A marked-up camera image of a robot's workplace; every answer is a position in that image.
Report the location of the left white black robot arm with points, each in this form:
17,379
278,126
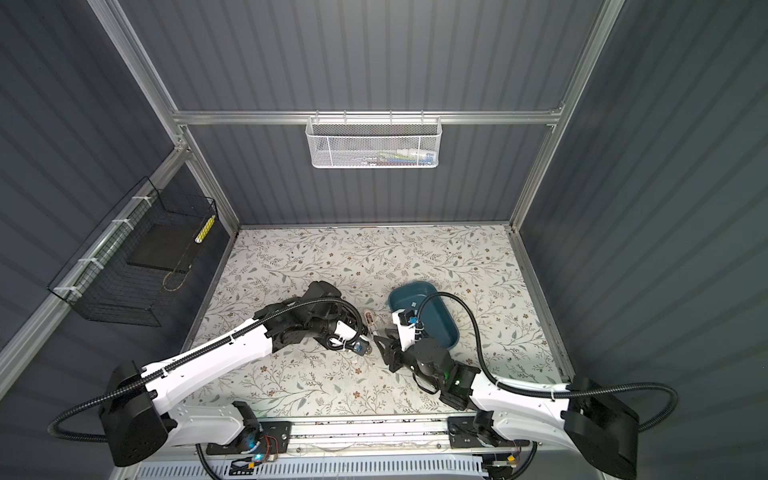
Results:
141,411

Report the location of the white wire mesh basket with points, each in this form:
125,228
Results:
389,145

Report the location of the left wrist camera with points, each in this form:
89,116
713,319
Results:
352,338

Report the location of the black wire basket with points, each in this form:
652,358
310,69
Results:
134,271

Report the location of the yellow marker pen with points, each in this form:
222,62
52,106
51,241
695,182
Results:
205,229

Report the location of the black flat pad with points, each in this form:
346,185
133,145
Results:
169,248

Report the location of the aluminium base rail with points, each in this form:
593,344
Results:
372,433

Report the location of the white slotted cable duct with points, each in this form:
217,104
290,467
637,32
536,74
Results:
406,467

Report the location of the pink mini stapler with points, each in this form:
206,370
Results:
371,323

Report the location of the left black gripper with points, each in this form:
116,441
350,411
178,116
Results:
345,315

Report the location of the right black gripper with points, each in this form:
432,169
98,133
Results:
394,351

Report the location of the teal plastic tray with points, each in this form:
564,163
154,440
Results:
437,319

